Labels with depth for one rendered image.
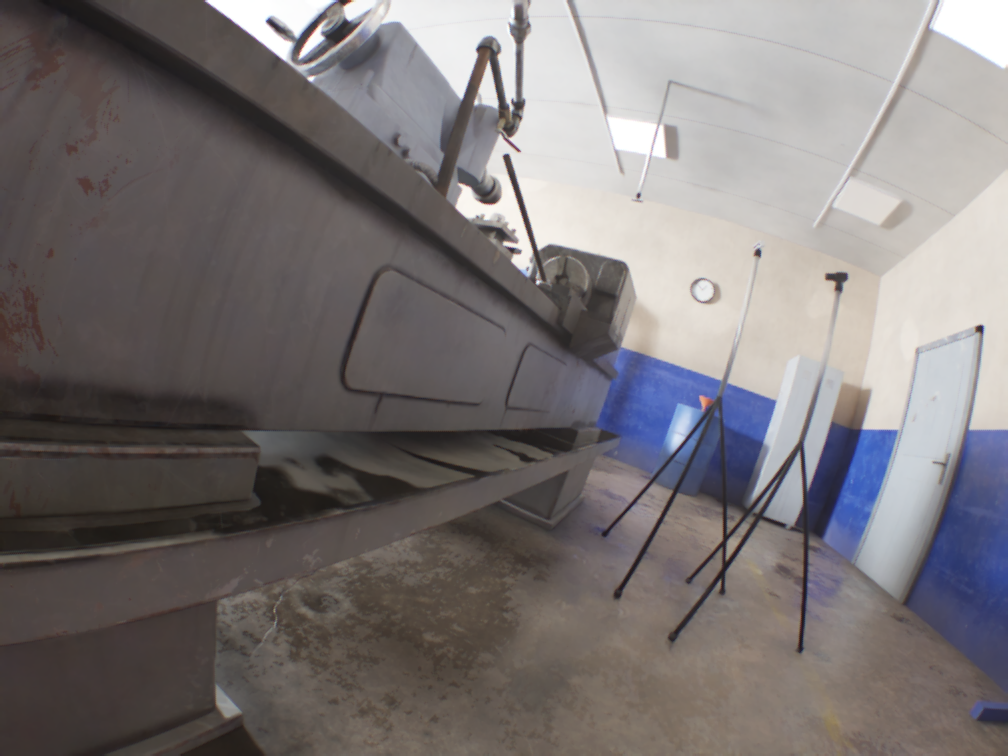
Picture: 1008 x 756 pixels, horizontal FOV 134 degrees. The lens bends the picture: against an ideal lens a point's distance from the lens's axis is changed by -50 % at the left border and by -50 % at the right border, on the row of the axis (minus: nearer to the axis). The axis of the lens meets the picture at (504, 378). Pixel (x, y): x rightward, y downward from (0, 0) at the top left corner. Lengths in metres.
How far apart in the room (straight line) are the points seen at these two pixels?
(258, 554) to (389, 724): 0.53
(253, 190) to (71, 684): 0.55
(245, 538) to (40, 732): 0.41
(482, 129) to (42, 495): 0.93
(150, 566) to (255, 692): 0.53
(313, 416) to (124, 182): 0.36
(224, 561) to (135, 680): 0.30
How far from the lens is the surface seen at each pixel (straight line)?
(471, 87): 0.73
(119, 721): 0.65
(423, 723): 0.85
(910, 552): 3.88
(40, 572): 0.29
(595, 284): 2.19
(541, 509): 2.01
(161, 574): 0.32
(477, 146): 0.95
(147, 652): 0.57
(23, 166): 0.39
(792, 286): 5.87
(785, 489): 5.08
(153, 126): 0.41
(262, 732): 0.77
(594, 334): 1.30
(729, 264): 5.78
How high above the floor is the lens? 0.63
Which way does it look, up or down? 2 degrees down
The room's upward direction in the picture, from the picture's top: 19 degrees clockwise
